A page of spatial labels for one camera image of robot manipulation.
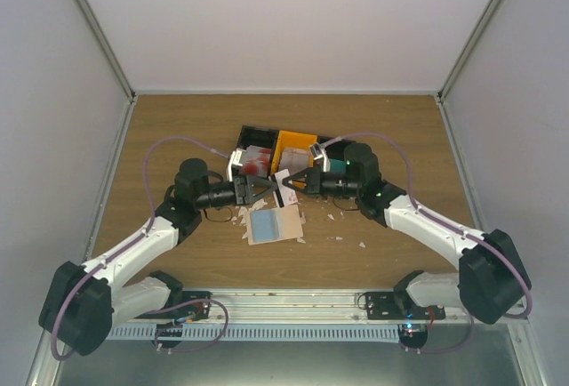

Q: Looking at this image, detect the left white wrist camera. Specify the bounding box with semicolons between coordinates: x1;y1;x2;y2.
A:
226;148;246;181

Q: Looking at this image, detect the red white card stack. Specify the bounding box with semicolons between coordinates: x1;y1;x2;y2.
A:
239;145;272;178

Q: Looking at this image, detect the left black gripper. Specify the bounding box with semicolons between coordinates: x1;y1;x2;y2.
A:
196;174;277;210

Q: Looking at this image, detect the purple cable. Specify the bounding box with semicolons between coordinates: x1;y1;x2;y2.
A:
51;135;235;360
317;131;533;318

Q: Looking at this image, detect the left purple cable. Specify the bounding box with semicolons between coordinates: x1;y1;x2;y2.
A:
51;135;235;360

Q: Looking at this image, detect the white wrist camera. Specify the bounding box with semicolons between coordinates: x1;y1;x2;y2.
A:
309;142;331;173
226;148;246;181

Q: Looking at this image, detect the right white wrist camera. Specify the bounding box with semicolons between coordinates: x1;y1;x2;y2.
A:
309;142;331;173

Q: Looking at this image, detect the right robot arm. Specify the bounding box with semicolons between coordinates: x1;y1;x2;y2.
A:
283;143;533;325

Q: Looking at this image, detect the teal card stack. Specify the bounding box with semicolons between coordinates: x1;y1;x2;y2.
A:
330;158;347;173

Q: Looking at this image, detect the beige card holder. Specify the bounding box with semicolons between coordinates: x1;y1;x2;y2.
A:
245;205;304;245

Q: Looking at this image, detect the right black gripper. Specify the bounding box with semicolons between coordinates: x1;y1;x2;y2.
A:
283;166;361;200

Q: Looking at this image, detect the grey slotted cable duct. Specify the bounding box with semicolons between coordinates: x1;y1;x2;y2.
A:
104;324;401;342

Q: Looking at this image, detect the black bin with teal cards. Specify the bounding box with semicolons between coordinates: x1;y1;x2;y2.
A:
325;140;355;161

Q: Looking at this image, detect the white patterned credit card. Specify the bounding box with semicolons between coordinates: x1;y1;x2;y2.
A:
271;169;298;208

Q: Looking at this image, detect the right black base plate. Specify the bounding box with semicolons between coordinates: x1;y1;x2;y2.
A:
363;291;446;321

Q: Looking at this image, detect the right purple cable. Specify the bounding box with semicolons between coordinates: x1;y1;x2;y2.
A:
317;131;533;318

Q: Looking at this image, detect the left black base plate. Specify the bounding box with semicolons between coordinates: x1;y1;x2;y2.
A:
136;290;212;319

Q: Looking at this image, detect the aluminium front rail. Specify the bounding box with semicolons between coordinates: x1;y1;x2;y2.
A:
106;287;530;323

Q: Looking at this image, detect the yellow bin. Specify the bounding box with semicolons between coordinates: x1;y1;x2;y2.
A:
268;130;317;175

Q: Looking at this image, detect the white patterned card stack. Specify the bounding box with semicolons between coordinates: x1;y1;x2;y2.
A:
278;147;311;174

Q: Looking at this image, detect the black bin with red cards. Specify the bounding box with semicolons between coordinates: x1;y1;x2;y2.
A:
232;125;279;179

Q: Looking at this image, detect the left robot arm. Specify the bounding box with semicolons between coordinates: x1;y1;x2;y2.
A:
38;158;277;361

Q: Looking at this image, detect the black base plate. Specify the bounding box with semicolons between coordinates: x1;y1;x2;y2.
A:
363;291;446;321
136;290;212;319

